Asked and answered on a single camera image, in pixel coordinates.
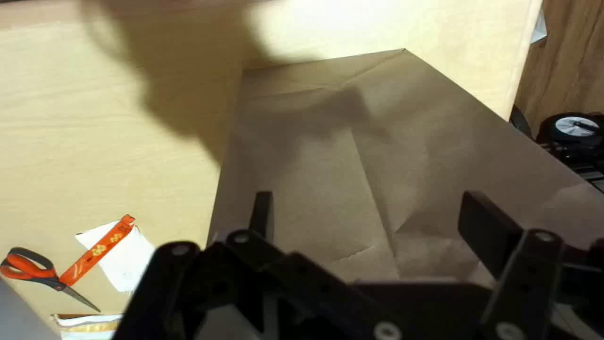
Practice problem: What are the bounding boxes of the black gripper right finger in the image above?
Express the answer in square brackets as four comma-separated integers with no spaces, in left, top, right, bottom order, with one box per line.
[457,188,604,340]

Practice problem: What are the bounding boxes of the yellow green snack packets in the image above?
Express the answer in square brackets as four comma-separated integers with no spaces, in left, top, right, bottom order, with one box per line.
[51,309,123,334]

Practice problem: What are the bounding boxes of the orange handled scissors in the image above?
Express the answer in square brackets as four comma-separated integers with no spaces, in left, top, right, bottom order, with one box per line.
[0,245,102,313]

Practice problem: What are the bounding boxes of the black wheel white hub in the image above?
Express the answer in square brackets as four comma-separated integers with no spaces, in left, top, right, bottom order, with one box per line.
[536,111,604,152]

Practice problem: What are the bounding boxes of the grey flat board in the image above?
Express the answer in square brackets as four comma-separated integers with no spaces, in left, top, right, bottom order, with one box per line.
[0,275,61,340]

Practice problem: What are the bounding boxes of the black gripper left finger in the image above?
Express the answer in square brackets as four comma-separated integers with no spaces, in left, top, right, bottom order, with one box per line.
[111,188,404,340]

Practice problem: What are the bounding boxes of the brown paper bag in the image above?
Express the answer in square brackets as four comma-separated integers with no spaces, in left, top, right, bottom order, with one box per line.
[206,47,604,286]

